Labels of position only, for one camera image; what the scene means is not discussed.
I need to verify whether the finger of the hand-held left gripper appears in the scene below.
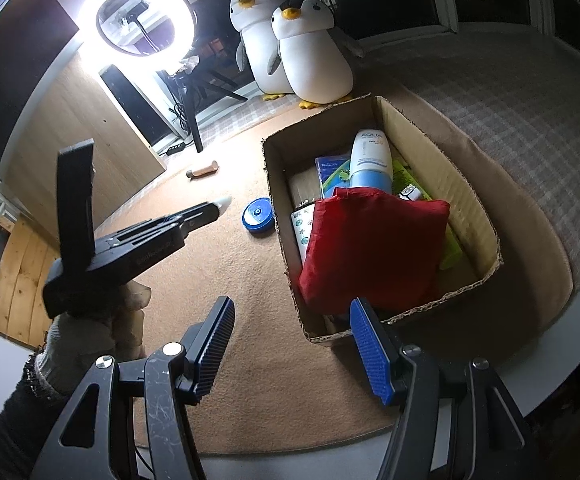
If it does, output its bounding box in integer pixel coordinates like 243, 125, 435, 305
102, 201, 221, 247

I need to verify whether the white penguin plush toy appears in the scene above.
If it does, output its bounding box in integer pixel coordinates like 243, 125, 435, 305
270, 0, 365, 110
230, 0, 295, 102

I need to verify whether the person's left forearm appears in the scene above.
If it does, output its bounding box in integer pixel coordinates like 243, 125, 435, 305
0, 357, 71, 466

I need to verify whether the blue round lid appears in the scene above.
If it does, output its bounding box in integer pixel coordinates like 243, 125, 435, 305
241, 198, 275, 237

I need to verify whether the person's left hand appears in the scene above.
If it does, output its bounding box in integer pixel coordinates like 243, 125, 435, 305
35, 281, 149, 397

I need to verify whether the pine wood board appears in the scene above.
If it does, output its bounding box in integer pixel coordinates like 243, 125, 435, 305
0, 215, 53, 348

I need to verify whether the red cloth bag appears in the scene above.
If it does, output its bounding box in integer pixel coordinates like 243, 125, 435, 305
298, 187, 451, 318

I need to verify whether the black tripod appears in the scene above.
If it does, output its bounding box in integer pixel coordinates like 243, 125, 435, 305
157, 67, 248, 153

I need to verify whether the black upright box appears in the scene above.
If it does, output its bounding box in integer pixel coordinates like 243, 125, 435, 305
99, 65, 173, 146

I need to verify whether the blue packet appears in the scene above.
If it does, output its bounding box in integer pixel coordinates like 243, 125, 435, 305
316, 155, 353, 200

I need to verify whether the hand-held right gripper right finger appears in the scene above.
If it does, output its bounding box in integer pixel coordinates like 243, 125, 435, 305
350, 297, 540, 480

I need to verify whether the light wooden panel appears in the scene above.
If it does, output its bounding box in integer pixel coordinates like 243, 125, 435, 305
2, 52, 167, 228

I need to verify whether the small tan stick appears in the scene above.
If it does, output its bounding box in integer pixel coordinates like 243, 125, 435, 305
186, 160, 219, 178

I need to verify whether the tan felt mat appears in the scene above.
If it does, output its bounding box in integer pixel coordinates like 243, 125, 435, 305
90, 92, 575, 448

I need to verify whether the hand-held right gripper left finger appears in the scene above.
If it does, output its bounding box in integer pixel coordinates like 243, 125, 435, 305
32, 296, 235, 480

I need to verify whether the grey checked mat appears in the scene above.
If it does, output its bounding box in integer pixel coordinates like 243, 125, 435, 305
195, 25, 580, 291

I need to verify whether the white printed tissue pack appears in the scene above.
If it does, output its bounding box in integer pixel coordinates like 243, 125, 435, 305
290, 203, 318, 266

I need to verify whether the white and blue tube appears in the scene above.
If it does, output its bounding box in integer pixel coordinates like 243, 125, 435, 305
347, 129, 395, 196

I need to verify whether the ring light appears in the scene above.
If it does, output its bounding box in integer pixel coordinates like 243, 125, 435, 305
77, 0, 198, 73

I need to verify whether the cardboard box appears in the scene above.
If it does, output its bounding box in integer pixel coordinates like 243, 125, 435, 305
261, 95, 504, 345

